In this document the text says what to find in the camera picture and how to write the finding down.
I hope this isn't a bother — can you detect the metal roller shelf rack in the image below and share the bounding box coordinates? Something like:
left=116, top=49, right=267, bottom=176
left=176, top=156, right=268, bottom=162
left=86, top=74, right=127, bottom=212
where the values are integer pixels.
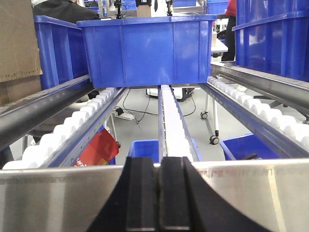
left=0, top=61, right=309, bottom=232

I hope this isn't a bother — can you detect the blue plastic bins right stack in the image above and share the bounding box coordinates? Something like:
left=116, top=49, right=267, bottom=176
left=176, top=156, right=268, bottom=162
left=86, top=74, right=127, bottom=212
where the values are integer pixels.
left=233, top=0, right=309, bottom=81

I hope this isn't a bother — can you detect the white wheeled table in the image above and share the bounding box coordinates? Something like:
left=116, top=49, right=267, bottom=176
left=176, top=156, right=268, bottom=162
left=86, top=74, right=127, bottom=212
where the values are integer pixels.
left=199, top=38, right=229, bottom=145

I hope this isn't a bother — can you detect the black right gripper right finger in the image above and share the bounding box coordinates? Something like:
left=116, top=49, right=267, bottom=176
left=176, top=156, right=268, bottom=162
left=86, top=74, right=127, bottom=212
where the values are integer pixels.
left=159, top=157, right=267, bottom=232

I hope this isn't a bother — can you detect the white power strip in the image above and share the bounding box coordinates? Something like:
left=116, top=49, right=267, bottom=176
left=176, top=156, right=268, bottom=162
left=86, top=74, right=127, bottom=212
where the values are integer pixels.
left=112, top=108, right=134, bottom=121

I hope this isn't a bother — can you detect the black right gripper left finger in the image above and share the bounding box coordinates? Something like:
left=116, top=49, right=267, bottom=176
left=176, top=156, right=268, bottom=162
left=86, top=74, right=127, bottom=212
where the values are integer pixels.
left=87, top=157, right=157, bottom=232

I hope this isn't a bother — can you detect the blue plastic bin left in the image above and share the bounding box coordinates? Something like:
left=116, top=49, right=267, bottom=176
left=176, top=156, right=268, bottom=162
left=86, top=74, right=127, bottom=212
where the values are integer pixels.
left=34, top=15, right=88, bottom=89

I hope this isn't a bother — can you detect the blue bin lower middle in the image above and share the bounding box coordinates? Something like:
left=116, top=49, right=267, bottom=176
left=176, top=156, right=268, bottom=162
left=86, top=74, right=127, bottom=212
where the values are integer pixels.
left=127, top=138, right=200, bottom=163

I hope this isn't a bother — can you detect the blue plastic bin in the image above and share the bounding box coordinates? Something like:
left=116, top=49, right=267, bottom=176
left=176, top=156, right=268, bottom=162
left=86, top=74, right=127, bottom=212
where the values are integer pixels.
left=34, top=15, right=88, bottom=89
left=77, top=14, right=216, bottom=88

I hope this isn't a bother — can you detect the person in black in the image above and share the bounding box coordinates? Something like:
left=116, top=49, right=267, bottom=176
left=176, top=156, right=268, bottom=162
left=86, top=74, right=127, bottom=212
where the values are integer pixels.
left=31, top=0, right=100, bottom=24

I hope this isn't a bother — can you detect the brown cardboard carton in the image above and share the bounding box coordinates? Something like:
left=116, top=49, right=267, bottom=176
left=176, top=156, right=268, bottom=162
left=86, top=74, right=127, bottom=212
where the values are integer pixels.
left=0, top=0, right=42, bottom=106

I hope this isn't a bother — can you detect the red packet below shelf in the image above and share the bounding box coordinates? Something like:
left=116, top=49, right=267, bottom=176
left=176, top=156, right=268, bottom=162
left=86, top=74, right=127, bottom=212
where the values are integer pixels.
left=74, top=129, right=120, bottom=167

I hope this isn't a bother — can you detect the blue plastic bin centre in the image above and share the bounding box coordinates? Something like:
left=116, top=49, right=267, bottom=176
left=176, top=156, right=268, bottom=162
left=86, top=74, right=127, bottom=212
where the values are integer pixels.
left=77, top=14, right=216, bottom=88

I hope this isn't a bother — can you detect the person in red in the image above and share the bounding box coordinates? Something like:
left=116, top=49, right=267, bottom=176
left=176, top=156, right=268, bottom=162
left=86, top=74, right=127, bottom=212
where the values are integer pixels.
left=221, top=0, right=236, bottom=61

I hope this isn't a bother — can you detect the blue bin lower right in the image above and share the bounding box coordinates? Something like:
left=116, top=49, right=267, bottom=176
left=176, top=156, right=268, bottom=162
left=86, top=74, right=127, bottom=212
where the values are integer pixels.
left=219, top=133, right=280, bottom=160

